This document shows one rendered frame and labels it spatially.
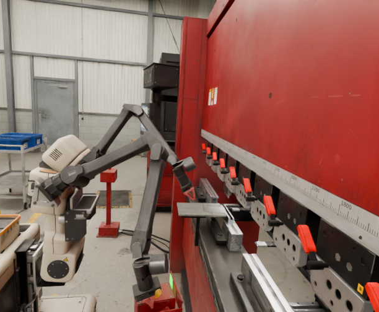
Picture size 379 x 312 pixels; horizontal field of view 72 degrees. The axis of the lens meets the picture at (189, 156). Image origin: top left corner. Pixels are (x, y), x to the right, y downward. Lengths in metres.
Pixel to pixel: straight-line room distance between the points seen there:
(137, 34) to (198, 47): 6.50
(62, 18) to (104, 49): 1.36
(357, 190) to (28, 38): 9.07
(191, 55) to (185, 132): 0.65
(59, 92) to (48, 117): 0.83
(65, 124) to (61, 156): 7.44
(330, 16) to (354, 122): 0.26
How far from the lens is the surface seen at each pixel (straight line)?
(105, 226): 3.36
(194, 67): 2.30
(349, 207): 0.58
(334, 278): 0.64
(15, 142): 4.35
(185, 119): 2.27
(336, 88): 0.63
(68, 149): 1.34
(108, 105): 8.56
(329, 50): 0.68
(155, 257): 1.02
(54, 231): 1.52
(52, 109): 8.86
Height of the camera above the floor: 1.55
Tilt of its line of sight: 10 degrees down
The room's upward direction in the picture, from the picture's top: 4 degrees clockwise
